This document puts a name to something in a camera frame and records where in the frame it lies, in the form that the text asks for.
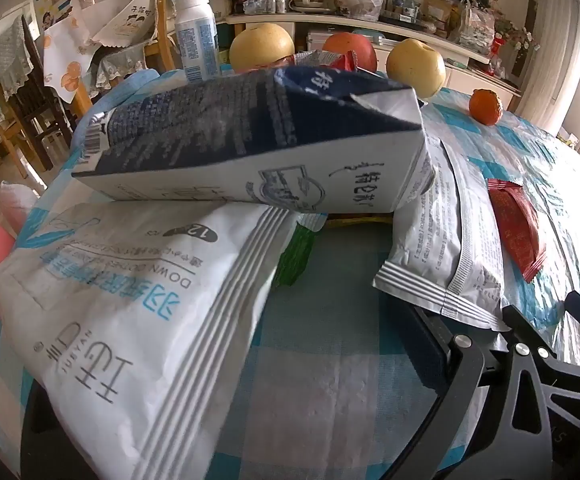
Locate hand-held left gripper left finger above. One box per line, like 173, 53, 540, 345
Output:
20, 380, 102, 480

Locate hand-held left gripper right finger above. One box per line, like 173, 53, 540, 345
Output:
380, 304, 557, 480

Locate red sachet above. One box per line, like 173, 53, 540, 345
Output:
486, 178, 547, 284

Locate white grey-print pouch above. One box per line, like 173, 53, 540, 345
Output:
373, 135, 510, 333

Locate large white blue-print pouch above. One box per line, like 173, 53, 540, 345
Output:
0, 202, 302, 480

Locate yellow and dark wrapper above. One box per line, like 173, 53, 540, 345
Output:
327, 214, 393, 228

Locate green wrapper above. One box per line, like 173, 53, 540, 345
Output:
274, 220, 322, 289

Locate navy and white milk carton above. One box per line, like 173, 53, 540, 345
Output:
72, 66, 437, 217

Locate red snack wrapper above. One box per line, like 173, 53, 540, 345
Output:
294, 50, 367, 74

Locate orange tangerine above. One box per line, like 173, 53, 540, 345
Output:
468, 88, 503, 126

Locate lace-covered standing air conditioner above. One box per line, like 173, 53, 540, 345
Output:
514, 0, 580, 137

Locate artificial flowers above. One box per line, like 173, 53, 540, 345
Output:
490, 14, 542, 62

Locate large pale yellow pear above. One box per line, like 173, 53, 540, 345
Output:
386, 38, 447, 100

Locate printed plastic bag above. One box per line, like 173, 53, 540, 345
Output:
456, 0, 497, 57

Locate red apple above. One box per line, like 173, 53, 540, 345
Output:
322, 32, 379, 75

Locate white TV cabinet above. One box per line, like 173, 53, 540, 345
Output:
225, 11, 522, 107

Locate silver case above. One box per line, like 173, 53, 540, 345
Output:
307, 31, 344, 54

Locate dark chair with grey cloth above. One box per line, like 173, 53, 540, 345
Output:
0, 14, 75, 172

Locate white orange-print cloth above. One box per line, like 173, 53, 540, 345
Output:
43, 14, 102, 104

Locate white lace cloth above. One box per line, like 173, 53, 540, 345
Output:
86, 40, 147, 94

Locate pack of small bottles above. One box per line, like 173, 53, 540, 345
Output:
242, 0, 289, 15

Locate white bottle blue label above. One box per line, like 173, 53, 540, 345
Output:
174, 0, 221, 84

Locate wooden chair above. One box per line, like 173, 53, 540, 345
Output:
142, 0, 183, 73

